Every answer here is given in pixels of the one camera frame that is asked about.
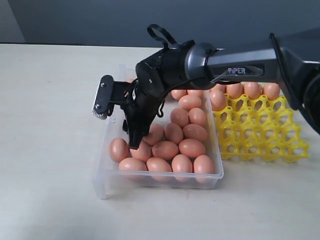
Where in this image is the brown egg packed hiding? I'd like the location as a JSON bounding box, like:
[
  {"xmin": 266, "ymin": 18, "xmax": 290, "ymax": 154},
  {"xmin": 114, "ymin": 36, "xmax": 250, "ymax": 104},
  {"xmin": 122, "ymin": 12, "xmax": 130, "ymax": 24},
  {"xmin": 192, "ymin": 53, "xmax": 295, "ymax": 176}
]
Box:
[
  {"xmin": 210, "ymin": 83, "xmax": 226, "ymax": 93},
  {"xmin": 226, "ymin": 83, "xmax": 244, "ymax": 99},
  {"xmin": 262, "ymin": 83, "xmax": 281, "ymax": 101},
  {"xmin": 243, "ymin": 82, "xmax": 261, "ymax": 100}
]

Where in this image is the clear plastic egg box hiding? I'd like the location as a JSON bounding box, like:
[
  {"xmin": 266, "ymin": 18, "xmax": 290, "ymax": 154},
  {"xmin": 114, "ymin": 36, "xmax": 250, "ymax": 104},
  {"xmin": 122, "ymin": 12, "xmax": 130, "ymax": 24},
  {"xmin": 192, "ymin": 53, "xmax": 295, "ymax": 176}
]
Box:
[{"xmin": 91, "ymin": 64, "xmax": 225, "ymax": 201}]

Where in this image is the brown egg front row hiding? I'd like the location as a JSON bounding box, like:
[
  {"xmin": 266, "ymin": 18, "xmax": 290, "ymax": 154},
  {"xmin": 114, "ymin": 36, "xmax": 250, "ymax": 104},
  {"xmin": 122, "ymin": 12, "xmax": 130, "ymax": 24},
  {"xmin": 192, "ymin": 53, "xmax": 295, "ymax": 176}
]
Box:
[
  {"xmin": 171, "ymin": 154, "xmax": 193, "ymax": 173},
  {"xmin": 146, "ymin": 157, "xmax": 172, "ymax": 182},
  {"xmin": 118, "ymin": 157, "xmax": 147, "ymax": 181},
  {"xmin": 193, "ymin": 154, "xmax": 215, "ymax": 186}
]

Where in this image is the yellow plastic egg tray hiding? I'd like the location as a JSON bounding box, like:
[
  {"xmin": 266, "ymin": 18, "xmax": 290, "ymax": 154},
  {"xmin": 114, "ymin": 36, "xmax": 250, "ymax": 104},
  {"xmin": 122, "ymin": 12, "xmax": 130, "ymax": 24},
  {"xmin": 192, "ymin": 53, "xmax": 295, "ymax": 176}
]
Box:
[{"xmin": 212, "ymin": 84, "xmax": 309, "ymax": 163}]

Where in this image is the brown egg fifth row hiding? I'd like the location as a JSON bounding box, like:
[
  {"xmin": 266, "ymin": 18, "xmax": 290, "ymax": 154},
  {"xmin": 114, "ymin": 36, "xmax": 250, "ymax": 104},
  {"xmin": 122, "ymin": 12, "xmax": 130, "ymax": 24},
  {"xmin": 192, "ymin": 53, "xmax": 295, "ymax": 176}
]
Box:
[
  {"xmin": 178, "ymin": 138, "xmax": 206, "ymax": 158},
  {"xmin": 151, "ymin": 140, "xmax": 179, "ymax": 161},
  {"xmin": 109, "ymin": 137, "xmax": 129, "ymax": 163},
  {"xmin": 129, "ymin": 141, "xmax": 152, "ymax": 163}
]

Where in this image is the brown egg third row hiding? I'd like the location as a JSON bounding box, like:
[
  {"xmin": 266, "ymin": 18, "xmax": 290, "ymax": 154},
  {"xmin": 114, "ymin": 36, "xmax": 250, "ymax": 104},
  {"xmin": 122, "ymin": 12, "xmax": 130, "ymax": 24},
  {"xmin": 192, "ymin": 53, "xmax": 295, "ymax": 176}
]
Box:
[
  {"xmin": 188, "ymin": 107, "xmax": 207, "ymax": 127},
  {"xmin": 170, "ymin": 108, "xmax": 190, "ymax": 128},
  {"xmin": 210, "ymin": 89, "xmax": 227, "ymax": 111}
]

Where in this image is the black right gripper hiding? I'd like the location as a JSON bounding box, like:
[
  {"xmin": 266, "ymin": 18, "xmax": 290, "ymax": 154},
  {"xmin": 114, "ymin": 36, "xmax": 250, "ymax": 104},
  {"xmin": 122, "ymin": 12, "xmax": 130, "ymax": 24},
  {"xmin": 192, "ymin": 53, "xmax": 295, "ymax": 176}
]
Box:
[{"xmin": 122, "ymin": 40, "xmax": 195, "ymax": 150}]

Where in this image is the brown egg second row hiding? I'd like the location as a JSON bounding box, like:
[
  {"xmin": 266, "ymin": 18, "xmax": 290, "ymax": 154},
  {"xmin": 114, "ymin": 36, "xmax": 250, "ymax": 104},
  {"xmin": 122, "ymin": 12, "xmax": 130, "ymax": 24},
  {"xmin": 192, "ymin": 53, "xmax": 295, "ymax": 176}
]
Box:
[{"xmin": 178, "ymin": 95, "xmax": 202, "ymax": 111}]

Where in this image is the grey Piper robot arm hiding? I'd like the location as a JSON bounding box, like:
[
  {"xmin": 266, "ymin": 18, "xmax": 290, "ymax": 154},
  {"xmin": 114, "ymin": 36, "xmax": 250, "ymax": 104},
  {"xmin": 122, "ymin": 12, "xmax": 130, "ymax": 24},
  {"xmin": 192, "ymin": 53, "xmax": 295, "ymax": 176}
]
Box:
[{"xmin": 123, "ymin": 24, "xmax": 320, "ymax": 150}]

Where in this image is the brown egg top row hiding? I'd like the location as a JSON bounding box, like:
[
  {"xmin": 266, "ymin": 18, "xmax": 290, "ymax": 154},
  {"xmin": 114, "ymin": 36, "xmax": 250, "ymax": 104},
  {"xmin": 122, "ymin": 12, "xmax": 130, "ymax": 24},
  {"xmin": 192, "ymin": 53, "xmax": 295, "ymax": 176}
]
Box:
[
  {"xmin": 171, "ymin": 89, "xmax": 188, "ymax": 101},
  {"xmin": 187, "ymin": 89, "xmax": 203, "ymax": 99}
]

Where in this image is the brown egg fourth row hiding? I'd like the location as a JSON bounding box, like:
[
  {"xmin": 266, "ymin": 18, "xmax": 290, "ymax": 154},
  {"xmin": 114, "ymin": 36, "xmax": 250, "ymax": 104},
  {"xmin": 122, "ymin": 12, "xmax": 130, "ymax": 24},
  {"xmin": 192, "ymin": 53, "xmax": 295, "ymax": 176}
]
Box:
[
  {"xmin": 143, "ymin": 124, "xmax": 164, "ymax": 146},
  {"xmin": 164, "ymin": 122, "xmax": 184, "ymax": 145},
  {"xmin": 182, "ymin": 123, "xmax": 208, "ymax": 142}
]

